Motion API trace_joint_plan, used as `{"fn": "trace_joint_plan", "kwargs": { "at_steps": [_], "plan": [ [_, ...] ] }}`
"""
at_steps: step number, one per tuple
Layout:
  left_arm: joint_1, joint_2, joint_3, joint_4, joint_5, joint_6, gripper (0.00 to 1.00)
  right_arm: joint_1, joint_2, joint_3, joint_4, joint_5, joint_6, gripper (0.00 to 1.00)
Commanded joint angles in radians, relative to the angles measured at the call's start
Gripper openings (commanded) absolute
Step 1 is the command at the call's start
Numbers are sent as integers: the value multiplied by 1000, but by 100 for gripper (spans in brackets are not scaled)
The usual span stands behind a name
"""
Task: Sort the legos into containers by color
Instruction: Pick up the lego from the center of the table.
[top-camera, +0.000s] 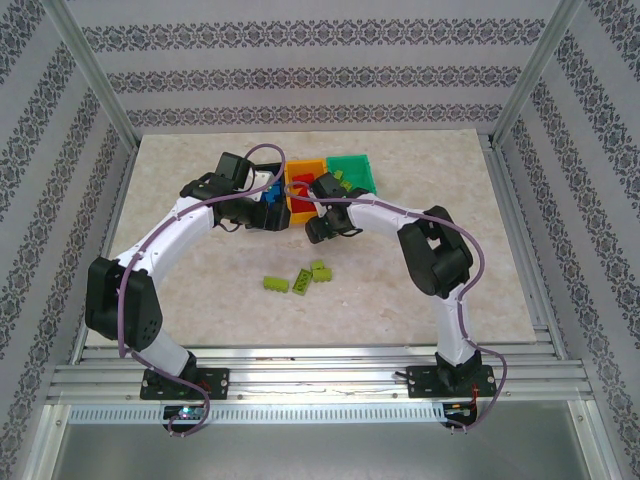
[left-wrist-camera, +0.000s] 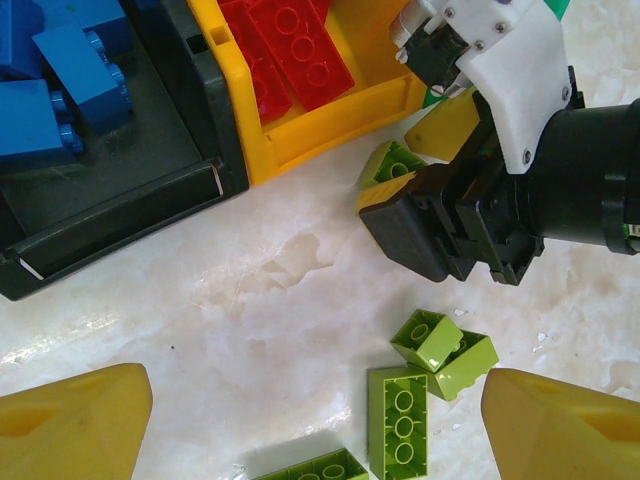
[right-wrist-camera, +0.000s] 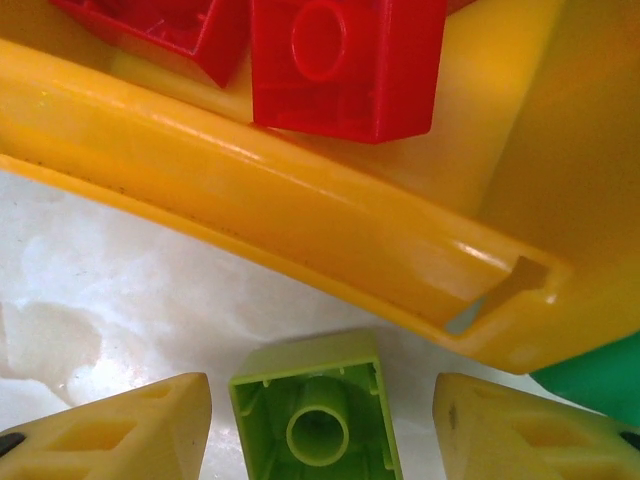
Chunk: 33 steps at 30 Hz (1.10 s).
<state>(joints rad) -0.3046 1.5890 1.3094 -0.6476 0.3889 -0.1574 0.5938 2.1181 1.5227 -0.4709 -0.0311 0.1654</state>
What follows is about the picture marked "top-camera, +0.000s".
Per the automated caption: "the black plastic bin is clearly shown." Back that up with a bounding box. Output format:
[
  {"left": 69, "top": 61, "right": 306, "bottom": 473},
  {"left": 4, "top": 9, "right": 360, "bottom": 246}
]
[{"left": 243, "top": 160, "right": 292, "bottom": 232}]

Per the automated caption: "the flat lime green lego plate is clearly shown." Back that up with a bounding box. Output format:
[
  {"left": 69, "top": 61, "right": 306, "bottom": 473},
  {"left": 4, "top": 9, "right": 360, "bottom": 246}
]
[{"left": 292, "top": 268, "right": 315, "bottom": 296}]

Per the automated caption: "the yellow plastic bin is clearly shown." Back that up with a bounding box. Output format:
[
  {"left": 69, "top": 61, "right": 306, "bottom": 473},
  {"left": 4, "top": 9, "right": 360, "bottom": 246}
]
[{"left": 283, "top": 157, "right": 331, "bottom": 226}]

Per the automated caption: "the green plastic bin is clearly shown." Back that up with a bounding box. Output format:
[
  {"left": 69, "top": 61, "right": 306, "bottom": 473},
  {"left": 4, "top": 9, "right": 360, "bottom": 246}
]
[{"left": 324, "top": 153, "right": 380, "bottom": 199}]

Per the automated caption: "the left green circuit board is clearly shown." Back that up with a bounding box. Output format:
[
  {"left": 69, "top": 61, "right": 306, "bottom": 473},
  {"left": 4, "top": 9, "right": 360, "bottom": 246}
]
[{"left": 163, "top": 404, "right": 209, "bottom": 422}]

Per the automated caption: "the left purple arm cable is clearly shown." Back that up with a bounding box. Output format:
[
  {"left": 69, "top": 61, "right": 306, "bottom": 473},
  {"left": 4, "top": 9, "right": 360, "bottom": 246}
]
[{"left": 117, "top": 143, "right": 289, "bottom": 441}]

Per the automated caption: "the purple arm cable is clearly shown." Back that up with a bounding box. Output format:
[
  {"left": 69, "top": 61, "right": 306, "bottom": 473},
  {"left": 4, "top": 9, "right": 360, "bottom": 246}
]
[
  {"left": 117, "top": 143, "right": 289, "bottom": 441},
  {"left": 284, "top": 180, "right": 509, "bottom": 436}
]

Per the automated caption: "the left aluminium side rail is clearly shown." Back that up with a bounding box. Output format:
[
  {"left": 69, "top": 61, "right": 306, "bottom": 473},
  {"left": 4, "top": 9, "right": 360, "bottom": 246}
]
[{"left": 69, "top": 142, "right": 141, "bottom": 364}]

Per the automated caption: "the aluminium side rail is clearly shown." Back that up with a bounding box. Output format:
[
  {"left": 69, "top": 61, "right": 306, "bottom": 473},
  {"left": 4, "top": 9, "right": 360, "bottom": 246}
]
[
  {"left": 69, "top": 142, "right": 141, "bottom": 364},
  {"left": 487, "top": 132, "right": 569, "bottom": 359}
]

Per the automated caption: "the aluminium front mounting rail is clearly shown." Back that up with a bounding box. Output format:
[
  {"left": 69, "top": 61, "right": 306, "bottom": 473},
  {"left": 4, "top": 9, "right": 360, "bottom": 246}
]
[{"left": 47, "top": 343, "right": 594, "bottom": 405}]

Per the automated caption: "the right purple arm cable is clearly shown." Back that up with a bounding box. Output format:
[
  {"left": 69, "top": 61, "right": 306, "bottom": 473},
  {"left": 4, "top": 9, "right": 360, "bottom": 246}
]
[{"left": 284, "top": 180, "right": 509, "bottom": 436}]

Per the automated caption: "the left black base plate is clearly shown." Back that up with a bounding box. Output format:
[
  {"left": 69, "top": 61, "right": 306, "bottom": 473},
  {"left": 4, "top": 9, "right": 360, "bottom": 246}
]
[{"left": 139, "top": 368, "right": 230, "bottom": 401}]

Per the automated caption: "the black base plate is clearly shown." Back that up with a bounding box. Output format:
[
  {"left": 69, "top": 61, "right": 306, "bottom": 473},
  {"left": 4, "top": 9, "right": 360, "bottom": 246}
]
[
  {"left": 405, "top": 364, "right": 497, "bottom": 400},
  {"left": 139, "top": 368, "right": 230, "bottom": 401}
]

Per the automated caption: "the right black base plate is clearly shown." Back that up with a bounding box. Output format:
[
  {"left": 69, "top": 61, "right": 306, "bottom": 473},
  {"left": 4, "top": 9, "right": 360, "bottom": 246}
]
[{"left": 405, "top": 364, "right": 497, "bottom": 400}]

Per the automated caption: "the slotted grey cable duct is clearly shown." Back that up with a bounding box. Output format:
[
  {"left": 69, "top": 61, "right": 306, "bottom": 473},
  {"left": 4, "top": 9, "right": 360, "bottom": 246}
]
[{"left": 67, "top": 403, "right": 446, "bottom": 426}]

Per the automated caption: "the right aluminium side rail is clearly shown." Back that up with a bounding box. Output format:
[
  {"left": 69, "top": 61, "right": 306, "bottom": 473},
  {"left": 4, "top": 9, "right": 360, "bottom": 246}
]
[{"left": 487, "top": 132, "right": 569, "bottom": 359}]

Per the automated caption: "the left aluminium frame post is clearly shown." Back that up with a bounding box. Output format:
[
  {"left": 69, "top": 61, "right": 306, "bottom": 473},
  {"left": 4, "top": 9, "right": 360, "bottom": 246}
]
[{"left": 39, "top": 0, "right": 141, "bottom": 151}]

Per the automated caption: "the aluminium frame post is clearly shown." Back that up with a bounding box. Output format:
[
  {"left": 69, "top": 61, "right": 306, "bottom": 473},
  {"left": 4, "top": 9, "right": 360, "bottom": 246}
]
[
  {"left": 39, "top": 0, "right": 141, "bottom": 151},
  {"left": 489, "top": 0, "right": 586, "bottom": 149}
]

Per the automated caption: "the right aluminium frame post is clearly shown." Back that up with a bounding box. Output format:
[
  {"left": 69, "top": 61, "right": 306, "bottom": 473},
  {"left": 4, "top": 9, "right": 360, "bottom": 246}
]
[{"left": 489, "top": 0, "right": 586, "bottom": 149}]

